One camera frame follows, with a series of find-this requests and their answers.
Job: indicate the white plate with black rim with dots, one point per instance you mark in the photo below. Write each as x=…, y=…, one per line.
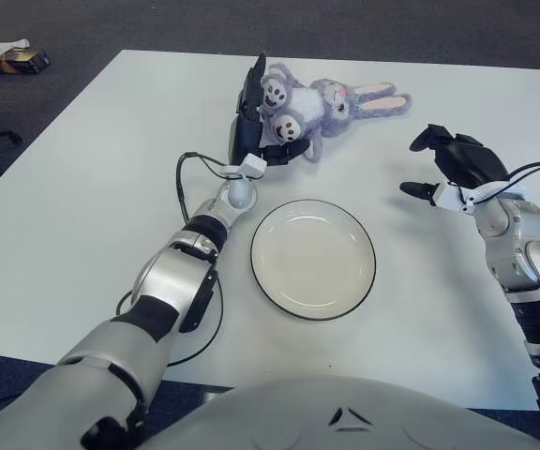
x=312, y=258

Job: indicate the purple plush bunny doll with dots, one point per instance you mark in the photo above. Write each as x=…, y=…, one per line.
x=307, y=105

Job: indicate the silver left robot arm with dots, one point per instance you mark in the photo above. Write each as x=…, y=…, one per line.
x=181, y=272

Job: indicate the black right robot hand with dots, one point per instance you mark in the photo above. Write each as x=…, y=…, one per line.
x=471, y=164

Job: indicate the black cardboard box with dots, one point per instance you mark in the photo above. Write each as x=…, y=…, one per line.
x=26, y=61

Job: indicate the grey robot torso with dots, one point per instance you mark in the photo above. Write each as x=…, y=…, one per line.
x=298, y=412

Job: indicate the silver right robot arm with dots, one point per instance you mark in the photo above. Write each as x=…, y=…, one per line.
x=518, y=244

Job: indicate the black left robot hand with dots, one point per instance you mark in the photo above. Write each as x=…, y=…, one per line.
x=246, y=136

